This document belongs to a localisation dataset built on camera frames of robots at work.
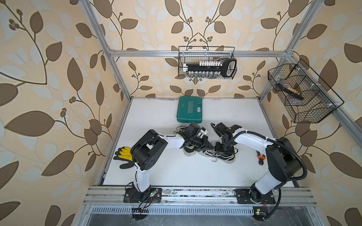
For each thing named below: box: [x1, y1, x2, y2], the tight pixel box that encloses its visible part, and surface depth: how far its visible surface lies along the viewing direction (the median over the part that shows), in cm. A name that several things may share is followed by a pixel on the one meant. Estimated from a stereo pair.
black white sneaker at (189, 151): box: [182, 145, 197, 157], surface depth 88 cm
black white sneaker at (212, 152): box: [196, 142, 236, 164], surface depth 84 cm
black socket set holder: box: [182, 57, 238, 78], surface depth 87 cm
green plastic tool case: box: [176, 96, 203, 124], surface depth 110 cm
